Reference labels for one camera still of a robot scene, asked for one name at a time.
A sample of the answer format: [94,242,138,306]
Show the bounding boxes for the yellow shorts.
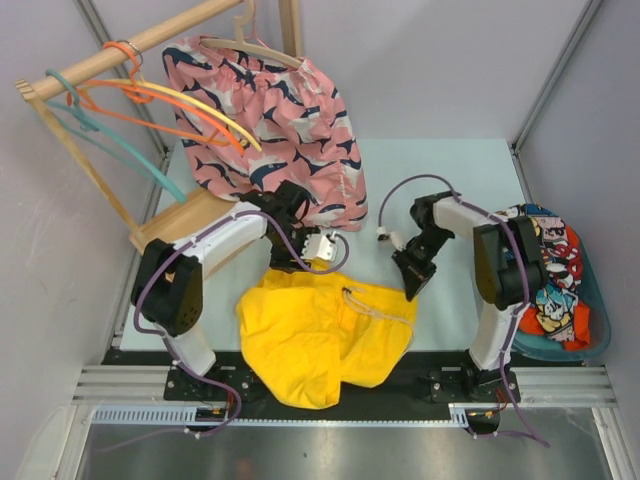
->
[236,270,418,381]

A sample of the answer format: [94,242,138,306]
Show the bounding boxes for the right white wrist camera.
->
[376,226,406,251]

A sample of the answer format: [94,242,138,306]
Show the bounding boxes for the pink shark print shorts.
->
[162,36,368,231]

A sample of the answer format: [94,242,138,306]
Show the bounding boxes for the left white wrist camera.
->
[300,232,338,262]

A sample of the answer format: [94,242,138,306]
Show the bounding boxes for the yellow hanger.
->
[77,79,262,153]

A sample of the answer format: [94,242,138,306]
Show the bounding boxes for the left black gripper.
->
[266,223,319,274]

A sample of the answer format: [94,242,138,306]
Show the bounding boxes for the beige hanger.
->
[201,0,302,69]

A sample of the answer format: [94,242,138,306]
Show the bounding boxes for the wooden clothes rack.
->
[14,0,303,252]

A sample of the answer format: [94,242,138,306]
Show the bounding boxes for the orange hanger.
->
[76,41,249,153]

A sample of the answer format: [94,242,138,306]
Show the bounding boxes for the aluminium frame rail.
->
[72,365,617,408]

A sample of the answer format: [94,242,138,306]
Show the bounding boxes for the white slotted cable duct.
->
[92,405,484,431]

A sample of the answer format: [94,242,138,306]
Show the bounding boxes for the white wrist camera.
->
[376,226,406,251]
[300,232,338,262]

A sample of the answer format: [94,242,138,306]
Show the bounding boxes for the colourful cartoon print shorts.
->
[494,203,584,341]

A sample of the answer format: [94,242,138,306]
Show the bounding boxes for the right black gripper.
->
[393,226,453,301]

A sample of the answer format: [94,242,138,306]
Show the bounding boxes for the teal hanger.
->
[44,68,188,204]

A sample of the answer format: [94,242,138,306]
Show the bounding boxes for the teal laundry basket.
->
[505,203,611,362]

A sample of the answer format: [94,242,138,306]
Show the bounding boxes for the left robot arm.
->
[130,181,319,400]

